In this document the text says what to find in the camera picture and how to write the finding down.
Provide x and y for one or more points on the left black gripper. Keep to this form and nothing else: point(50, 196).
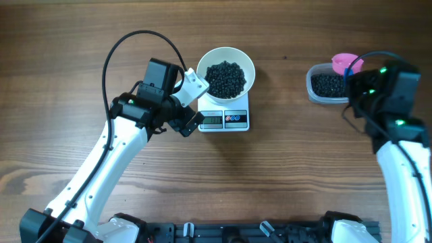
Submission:
point(179, 123)

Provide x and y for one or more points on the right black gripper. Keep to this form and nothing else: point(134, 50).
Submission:
point(360, 78)

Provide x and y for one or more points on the pink scoop blue handle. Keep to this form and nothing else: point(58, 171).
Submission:
point(342, 61)

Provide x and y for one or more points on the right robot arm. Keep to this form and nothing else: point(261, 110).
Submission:
point(401, 145)

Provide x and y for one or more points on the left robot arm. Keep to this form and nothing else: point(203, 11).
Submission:
point(163, 97)

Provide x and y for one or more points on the white digital kitchen scale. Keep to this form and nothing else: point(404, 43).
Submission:
point(224, 117)

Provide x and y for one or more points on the black beans in bowl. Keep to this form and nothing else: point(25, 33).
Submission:
point(226, 80)

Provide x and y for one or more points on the white bowl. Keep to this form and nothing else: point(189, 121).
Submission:
point(230, 55)

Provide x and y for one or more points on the black beans in container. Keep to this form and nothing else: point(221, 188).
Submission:
point(328, 85)

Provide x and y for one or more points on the clear plastic bean container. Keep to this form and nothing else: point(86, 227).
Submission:
point(324, 68)

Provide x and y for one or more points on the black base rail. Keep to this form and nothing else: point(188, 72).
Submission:
point(233, 232)

